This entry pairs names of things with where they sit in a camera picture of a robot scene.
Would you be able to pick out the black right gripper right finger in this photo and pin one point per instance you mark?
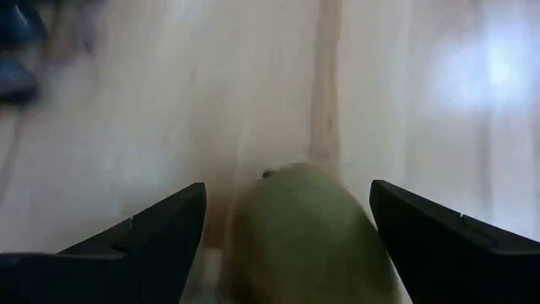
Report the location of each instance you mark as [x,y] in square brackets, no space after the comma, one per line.
[455,262]

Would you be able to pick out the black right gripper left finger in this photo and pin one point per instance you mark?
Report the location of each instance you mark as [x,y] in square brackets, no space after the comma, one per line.
[105,270]

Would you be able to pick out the brown kiwi fruit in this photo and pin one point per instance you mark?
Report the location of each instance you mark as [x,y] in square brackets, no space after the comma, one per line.
[304,236]

